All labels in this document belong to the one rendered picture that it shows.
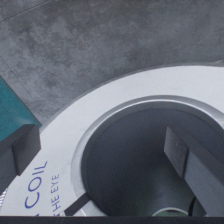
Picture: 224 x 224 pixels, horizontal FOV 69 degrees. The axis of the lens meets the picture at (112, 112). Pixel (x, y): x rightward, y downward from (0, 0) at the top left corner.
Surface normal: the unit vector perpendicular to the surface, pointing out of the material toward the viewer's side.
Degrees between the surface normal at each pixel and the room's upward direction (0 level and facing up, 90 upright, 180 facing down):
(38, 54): 0
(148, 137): 5
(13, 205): 90
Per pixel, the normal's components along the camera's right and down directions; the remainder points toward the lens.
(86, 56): -0.11, 0.65
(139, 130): 0.11, 0.59
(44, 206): -0.31, -0.74
